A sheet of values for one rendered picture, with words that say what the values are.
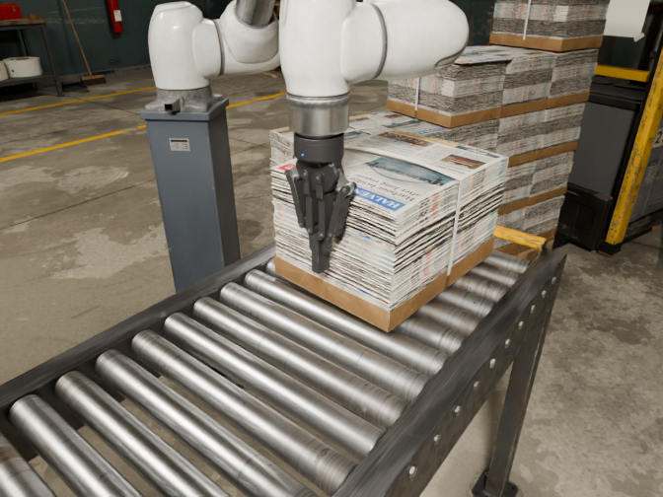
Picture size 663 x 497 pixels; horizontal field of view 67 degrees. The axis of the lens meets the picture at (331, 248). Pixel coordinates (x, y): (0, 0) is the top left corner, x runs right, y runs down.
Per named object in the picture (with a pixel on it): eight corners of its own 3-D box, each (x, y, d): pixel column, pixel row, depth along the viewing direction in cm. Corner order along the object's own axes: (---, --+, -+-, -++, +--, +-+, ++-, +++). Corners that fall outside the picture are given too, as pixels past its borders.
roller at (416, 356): (257, 283, 108) (255, 263, 106) (456, 377, 83) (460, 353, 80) (240, 293, 105) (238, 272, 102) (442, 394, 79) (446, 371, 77)
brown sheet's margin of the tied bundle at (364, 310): (327, 246, 111) (327, 228, 109) (439, 295, 94) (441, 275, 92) (273, 273, 101) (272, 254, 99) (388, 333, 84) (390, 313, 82)
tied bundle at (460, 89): (384, 109, 215) (387, 53, 204) (434, 102, 230) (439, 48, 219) (448, 129, 188) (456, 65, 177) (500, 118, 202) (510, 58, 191)
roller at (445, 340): (277, 271, 113) (276, 251, 110) (473, 356, 87) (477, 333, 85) (261, 280, 109) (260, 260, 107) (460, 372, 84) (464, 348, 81)
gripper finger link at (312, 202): (309, 172, 75) (301, 169, 76) (309, 237, 81) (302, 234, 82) (325, 165, 78) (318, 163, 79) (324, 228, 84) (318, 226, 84)
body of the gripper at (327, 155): (356, 130, 74) (355, 188, 78) (313, 121, 79) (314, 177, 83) (325, 142, 69) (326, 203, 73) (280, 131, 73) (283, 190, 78)
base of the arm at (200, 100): (137, 114, 138) (133, 94, 136) (168, 98, 158) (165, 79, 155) (201, 115, 137) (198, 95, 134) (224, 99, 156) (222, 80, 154)
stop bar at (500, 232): (385, 199, 136) (386, 192, 135) (548, 246, 113) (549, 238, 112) (379, 203, 134) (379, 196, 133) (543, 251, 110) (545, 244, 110)
